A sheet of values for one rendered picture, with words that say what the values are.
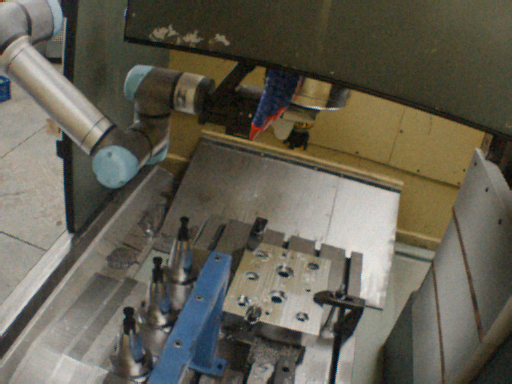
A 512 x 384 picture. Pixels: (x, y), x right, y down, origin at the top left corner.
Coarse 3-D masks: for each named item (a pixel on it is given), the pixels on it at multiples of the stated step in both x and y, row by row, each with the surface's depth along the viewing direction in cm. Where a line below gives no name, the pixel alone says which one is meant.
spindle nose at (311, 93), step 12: (264, 84) 80; (300, 84) 74; (312, 84) 73; (324, 84) 73; (300, 96) 75; (312, 96) 74; (324, 96) 75; (336, 96) 75; (348, 96) 77; (324, 108) 76; (336, 108) 77
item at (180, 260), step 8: (176, 240) 75; (184, 240) 75; (176, 248) 75; (184, 248) 75; (176, 256) 76; (184, 256) 76; (168, 264) 78; (176, 264) 76; (184, 264) 77; (192, 264) 79; (176, 272) 77; (184, 272) 77
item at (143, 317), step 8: (144, 304) 71; (144, 312) 69; (176, 312) 71; (144, 320) 68; (152, 320) 68; (160, 320) 68; (168, 320) 68; (176, 320) 72; (160, 328) 68; (168, 328) 69
